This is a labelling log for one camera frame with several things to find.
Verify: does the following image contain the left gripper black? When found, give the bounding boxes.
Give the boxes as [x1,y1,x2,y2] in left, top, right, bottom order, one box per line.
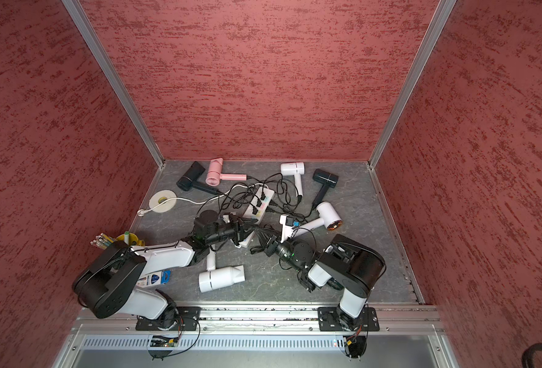
[207,212,259,245]

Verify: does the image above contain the white power strip coloured sockets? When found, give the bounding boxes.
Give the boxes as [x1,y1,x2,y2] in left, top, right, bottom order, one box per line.
[243,186,275,224]

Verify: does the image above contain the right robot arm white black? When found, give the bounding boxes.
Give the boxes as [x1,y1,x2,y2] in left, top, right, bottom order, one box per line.
[252,232,387,331]

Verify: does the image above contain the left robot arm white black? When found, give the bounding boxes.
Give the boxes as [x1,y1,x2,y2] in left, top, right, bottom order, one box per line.
[72,210,257,329]

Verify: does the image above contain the large white hair dryer front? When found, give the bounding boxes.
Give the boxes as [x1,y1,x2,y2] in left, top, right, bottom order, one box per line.
[198,251,246,293]

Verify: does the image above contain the black hair dryer back left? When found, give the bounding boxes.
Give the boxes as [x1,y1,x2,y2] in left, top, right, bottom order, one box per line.
[176,161,223,196]

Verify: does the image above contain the pink hair dryer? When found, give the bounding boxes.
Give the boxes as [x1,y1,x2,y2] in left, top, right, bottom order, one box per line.
[205,158,247,187]

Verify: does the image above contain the white tape roll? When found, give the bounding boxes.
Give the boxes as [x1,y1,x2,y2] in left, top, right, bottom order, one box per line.
[148,190,177,213]

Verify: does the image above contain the white blue box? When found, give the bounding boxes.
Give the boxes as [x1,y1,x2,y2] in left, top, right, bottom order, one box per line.
[136,270,171,288]

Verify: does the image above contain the dark green hair dryer back right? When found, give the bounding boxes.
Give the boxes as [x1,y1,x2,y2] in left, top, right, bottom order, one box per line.
[312,169,339,209]

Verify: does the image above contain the yellow pencil cup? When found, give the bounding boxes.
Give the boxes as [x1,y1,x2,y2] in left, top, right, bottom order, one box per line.
[90,232,145,249]

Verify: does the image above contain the white power strip cable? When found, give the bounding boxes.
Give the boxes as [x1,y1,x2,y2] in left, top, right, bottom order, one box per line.
[137,182,249,217]

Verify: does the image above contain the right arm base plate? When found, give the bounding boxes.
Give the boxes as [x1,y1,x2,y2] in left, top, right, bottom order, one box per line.
[317,306,380,332]

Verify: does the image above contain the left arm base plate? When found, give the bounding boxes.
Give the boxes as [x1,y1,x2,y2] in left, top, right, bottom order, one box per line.
[135,307,201,333]

